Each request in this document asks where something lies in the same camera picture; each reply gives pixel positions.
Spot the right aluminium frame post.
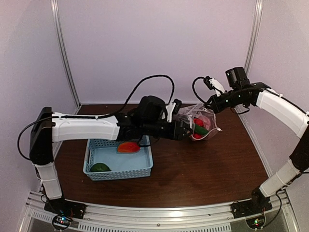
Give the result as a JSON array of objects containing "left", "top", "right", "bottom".
[{"left": 244, "top": 0, "right": 264, "bottom": 74}]

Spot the red lychee bunch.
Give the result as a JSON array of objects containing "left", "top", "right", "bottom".
[{"left": 201, "top": 117, "right": 212, "bottom": 131}]

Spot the aluminium frame post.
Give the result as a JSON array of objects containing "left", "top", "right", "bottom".
[
  {"left": 50, "top": 0, "right": 81, "bottom": 108},
  {"left": 244, "top": 0, "right": 264, "bottom": 74}
]

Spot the left aluminium frame post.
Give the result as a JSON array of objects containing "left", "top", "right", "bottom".
[{"left": 50, "top": 0, "right": 81, "bottom": 108}]

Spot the front aluminium rail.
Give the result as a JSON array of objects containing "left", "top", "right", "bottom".
[{"left": 24, "top": 190, "right": 297, "bottom": 232}]

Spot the clear polka dot zip bag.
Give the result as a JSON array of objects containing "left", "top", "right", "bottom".
[{"left": 174, "top": 102, "right": 222, "bottom": 142}]

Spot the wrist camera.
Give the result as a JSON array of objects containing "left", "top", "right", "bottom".
[
  {"left": 203, "top": 76, "right": 225, "bottom": 97},
  {"left": 165, "top": 99, "right": 182, "bottom": 123}
]

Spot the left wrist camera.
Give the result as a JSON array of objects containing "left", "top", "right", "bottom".
[{"left": 165, "top": 99, "right": 182, "bottom": 123}]

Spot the orange red chili pepper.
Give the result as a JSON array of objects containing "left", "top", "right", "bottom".
[{"left": 117, "top": 142, "right": 140, "bottom": 153}]

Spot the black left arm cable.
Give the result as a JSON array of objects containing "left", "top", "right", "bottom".
[{"left": 17, "top": 74, "right": 175, "bottom": 160}]

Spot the light blue plastic basket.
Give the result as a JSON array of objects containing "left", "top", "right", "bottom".
[{"left": 83, "top": 136, "right": 153, "bottom": 181}]

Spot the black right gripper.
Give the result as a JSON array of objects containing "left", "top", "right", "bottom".
[{"left": 205, "top": 87, "right": 247, "bottom": 114}]

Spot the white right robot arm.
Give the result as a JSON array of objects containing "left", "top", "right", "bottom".
[{"left": 203, "top": 67, "right": 309, "bottom": 214}]

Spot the green cucumber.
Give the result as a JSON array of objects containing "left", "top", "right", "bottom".
[{"left": 194, "top": 124, "right": 208, "bottom": 136}]

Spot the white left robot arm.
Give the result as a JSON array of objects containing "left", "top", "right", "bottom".
[{"left": 29, "top": 96, "right": 193, "bottom": 215}]

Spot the green avocado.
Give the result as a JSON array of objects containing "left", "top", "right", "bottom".
[{"left": 90, "top": 163, "right": 111, "bottom": 172}]

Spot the red bell pepper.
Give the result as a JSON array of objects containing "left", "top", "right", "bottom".
[{"left": 193, "top": 118, "right": 203, "bottom": 139}]

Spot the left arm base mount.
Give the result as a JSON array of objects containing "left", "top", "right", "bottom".
[{"left": 44, "top": 200, "right": 86, "bottom": 231}]

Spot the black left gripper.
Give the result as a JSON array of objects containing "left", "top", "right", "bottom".
[{"left": 142, "top": 119, "right": 194, "bottom": 141}]

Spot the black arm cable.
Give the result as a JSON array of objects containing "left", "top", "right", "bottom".
[
  {"left": 17, "top": 74, "right": 175, "bottom": 160},
  {"left": 192, "top": 76, "right": 252, "bottom": 114}
]

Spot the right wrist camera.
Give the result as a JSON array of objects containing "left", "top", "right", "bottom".
[{"left": 203, "top": 76, "right": 225, "bottom": 97}]

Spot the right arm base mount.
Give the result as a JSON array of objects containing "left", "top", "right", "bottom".
[{"left": 230, "top": 200, "right": 272, "bottom": 230}]

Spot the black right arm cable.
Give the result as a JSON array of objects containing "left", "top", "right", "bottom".
[{"left": 192, "top": 76, "right": 252, "bottom": 114}]

